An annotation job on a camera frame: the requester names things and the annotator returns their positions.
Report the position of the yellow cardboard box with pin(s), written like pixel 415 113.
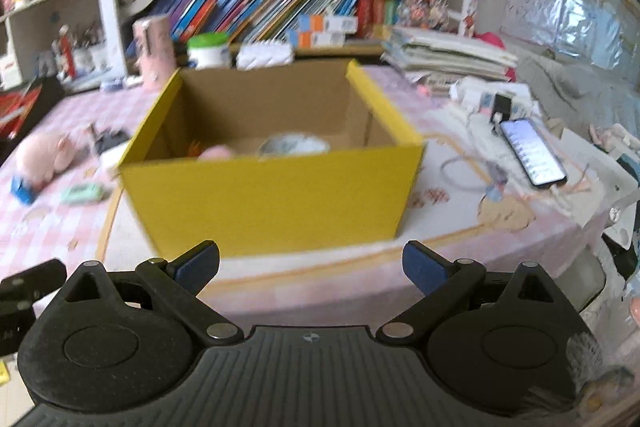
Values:
pixel 192 170

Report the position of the row of colourful books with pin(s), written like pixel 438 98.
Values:
pixel 246 20

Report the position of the white bowl in box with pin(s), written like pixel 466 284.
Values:
pixel 293 144

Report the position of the black smartphone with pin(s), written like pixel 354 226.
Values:
pixel 540 165

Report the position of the blue plastic packet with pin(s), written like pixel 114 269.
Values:
pixel 23 191

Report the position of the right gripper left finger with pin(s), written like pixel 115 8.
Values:
pixel 174 287

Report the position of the white jar green lid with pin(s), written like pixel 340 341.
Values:
pixel 209 50

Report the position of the pink cylindrical dispenser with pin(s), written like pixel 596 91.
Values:
pixel 156 59

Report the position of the pink checkered tablecloth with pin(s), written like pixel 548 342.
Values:
pixel 447 210

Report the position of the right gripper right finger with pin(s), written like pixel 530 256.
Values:
pixel 446 286

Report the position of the white tissue pack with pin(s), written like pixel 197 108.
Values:
pixel 264 54

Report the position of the mint green small case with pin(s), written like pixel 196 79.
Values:
pixel 83 194

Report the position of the stack of papers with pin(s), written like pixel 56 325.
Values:
pixel 423 50

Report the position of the pink plush pig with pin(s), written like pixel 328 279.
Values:
pixel 42 156

